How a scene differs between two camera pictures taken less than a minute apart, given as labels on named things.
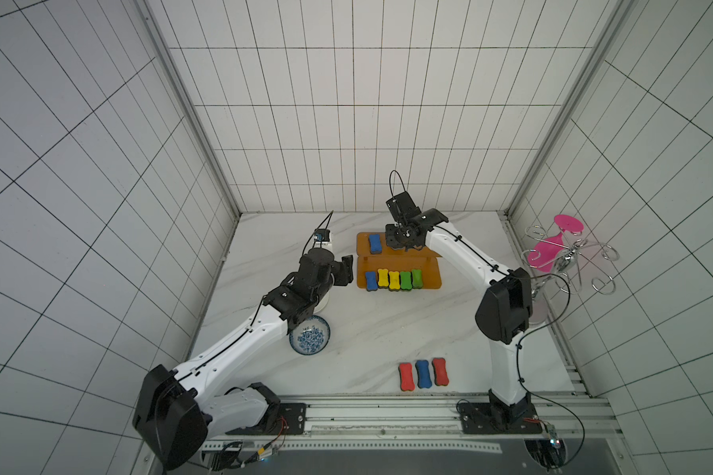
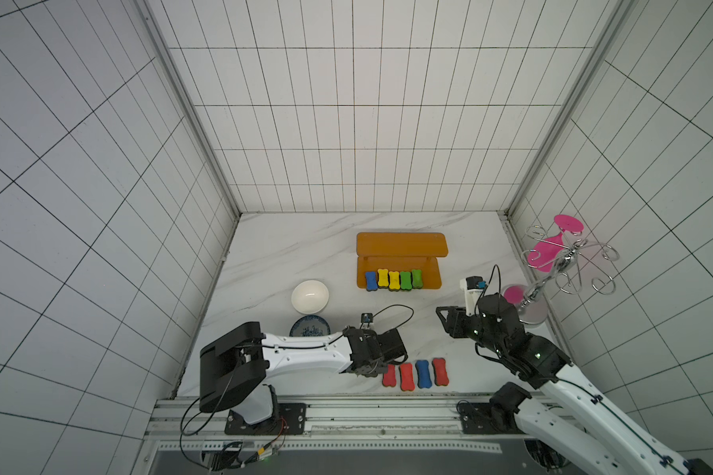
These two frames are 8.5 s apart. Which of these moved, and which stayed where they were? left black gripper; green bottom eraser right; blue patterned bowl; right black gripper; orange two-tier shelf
Moved: right black gripper; left black gripper
Stayed: orange two-tier shelf; green bottom eraser right; blue patterned bowl
